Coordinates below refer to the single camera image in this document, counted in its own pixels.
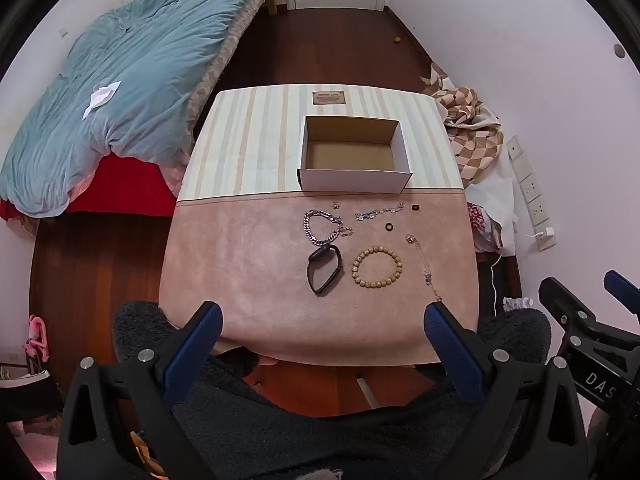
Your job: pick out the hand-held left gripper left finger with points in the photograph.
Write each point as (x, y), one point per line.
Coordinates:
(197, 347)

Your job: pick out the pink sandal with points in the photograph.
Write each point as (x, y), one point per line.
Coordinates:
(37, 335)

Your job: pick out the wooden bed frame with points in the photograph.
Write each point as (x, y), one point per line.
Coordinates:
(272, 5)

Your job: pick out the white paper sheet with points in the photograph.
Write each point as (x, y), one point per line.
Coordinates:
(102, 95)

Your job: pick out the white cardboard box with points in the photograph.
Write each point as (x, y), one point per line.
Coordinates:
(350, 182)

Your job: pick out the red bed sheet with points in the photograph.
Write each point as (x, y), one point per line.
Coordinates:
(130, 190)

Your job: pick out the brown label patch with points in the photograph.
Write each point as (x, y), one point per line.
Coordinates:
(329, 97)

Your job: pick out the striped and pink table cover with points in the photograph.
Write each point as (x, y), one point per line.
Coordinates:
(240, 270)

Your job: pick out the white fabric sheet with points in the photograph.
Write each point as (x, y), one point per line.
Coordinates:
(495, 185)

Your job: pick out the light blue duvet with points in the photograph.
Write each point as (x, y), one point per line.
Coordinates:
(125, 85)

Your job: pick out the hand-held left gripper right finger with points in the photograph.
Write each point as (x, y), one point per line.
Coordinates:
(450, 350)

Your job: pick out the black watch band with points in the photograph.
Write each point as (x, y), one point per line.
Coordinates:
(320, 252)

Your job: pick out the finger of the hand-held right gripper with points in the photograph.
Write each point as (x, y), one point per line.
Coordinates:
(565, 302)
(620, 285)

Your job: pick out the black shoe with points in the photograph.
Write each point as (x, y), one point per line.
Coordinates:
(25, 395)

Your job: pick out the white table leg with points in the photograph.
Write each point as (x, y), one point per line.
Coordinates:
(367, 392)

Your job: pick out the brown checkered cloth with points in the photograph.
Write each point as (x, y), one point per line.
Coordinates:
(470, 130)

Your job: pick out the small white bottle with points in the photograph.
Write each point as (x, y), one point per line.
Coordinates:
(517, 304)

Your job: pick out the red printed plastic bag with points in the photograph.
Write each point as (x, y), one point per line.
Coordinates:
(482, 225)

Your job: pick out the wall plate with round jack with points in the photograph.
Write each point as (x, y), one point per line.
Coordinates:
(515, 147)

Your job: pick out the round wall cover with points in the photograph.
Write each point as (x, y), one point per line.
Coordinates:
(619, 50)

